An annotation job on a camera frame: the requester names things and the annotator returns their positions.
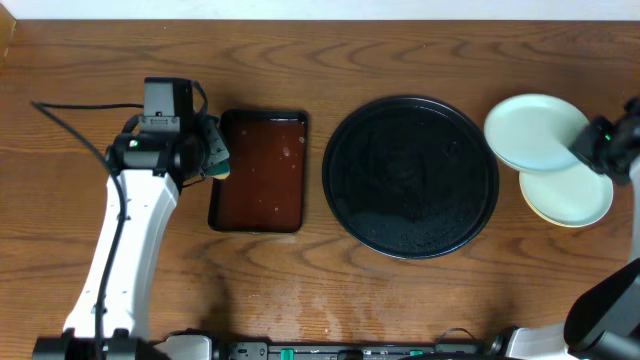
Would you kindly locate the cardboard box corner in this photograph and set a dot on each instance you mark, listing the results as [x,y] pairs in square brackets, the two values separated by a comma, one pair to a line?
[7,30]

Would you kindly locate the yellow plate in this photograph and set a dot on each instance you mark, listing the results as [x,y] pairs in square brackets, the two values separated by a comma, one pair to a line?
[539,213]

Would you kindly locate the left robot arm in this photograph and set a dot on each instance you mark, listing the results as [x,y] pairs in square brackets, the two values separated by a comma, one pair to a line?
[149,164]

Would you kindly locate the light blue front plate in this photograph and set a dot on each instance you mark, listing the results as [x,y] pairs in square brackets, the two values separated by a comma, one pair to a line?
[575,196]

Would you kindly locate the rectangular brown water tray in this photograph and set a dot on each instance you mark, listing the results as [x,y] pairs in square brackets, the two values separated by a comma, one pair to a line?
[264,192]

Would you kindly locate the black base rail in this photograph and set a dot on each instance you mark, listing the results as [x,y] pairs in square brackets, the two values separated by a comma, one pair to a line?
[264,351]

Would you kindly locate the light green plate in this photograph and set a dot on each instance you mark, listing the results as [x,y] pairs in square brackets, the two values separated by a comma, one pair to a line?
[533,132]

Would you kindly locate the round black tray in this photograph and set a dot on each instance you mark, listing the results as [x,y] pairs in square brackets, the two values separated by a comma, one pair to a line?
[410,177]

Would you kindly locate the green yellow sponge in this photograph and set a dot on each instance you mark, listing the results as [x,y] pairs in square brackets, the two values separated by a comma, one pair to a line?
[217,165]

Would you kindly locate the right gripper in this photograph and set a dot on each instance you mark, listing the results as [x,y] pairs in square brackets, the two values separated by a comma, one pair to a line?
[588,148]

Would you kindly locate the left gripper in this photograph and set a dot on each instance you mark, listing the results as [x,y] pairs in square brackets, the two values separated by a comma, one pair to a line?
[211,148]

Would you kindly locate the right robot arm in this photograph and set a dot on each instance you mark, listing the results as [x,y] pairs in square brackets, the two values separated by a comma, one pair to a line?
[603,323]

